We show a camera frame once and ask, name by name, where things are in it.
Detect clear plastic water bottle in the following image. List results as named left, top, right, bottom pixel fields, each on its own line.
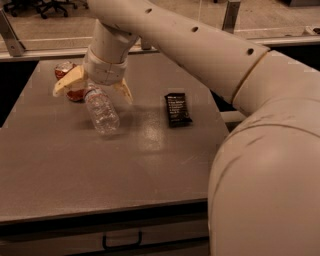
left=84, top=85, right=120, bottom=136

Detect left metal glass bracket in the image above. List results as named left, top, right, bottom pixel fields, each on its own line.
left=0, top=9, right=25, bottom=57

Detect red coke can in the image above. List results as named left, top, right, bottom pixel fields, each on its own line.
left=54, top=61, right=84, bottom=102

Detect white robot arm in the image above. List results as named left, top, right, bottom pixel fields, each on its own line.
left=53, top=0, right=320, bottom=256

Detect black snack bar packet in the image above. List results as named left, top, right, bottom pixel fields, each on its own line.
left=165, top=93, right=192, bottom=127

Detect metal glass bracket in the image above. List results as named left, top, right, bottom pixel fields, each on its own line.
left=222, top=0, right=241, bottom=34
left=140, top=38, right=152, bottom=50
left=0, top=9, right=25, bottom=57

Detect grey cabinet drawer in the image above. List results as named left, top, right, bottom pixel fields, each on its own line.
left=0, top=213, right=211, bottom=256

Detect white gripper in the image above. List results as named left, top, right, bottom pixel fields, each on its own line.
left=52, top=47, right=133, bottom=104

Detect right metal glass bracket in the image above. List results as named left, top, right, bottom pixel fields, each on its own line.
left=222, top=0, right=241, bottom=34

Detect black office chair base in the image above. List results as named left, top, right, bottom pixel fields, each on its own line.
left=2, top=0, right=78, bottom=19

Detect grey metal rail beam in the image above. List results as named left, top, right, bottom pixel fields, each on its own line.
left=221, top=111, right=246, bottom=123

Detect middle metal glass bracket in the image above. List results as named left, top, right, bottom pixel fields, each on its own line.
left=140, top=38, right=152, bottom=50

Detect black drawer handle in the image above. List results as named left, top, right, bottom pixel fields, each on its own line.
left=102, top=231, right=142, bottom=251

